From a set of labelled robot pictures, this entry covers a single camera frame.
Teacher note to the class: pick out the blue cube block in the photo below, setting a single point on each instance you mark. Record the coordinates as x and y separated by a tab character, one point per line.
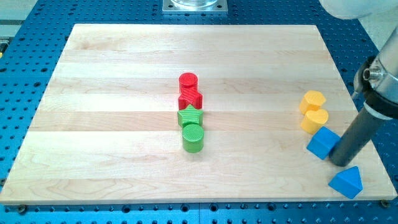
322	142

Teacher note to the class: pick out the red cylinder block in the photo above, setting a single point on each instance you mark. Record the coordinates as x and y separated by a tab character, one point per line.
188	81

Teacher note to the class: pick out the red star block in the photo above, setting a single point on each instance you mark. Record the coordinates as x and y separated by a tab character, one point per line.
190	96

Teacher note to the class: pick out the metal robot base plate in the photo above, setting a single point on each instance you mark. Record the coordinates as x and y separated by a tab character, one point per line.
194	5

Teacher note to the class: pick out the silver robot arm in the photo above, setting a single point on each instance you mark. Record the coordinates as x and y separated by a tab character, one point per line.
378	82

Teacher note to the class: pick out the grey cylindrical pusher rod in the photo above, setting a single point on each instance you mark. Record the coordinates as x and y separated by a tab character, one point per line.
359	133

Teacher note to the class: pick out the yellow hexagon block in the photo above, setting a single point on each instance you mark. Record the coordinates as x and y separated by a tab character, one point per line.
311	101

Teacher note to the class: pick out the green star block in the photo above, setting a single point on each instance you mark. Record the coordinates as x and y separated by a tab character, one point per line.
190	115

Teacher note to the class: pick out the green cylinder block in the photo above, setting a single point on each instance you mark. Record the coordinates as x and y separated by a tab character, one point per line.
193	138

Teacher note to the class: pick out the yellow heart block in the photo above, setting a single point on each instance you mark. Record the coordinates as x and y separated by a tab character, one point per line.
314	120

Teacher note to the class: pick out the blue triangle block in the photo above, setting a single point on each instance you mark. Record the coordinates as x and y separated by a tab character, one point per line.
347	182

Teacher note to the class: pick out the light wooden board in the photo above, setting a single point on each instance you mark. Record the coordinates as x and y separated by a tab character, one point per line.
106	129

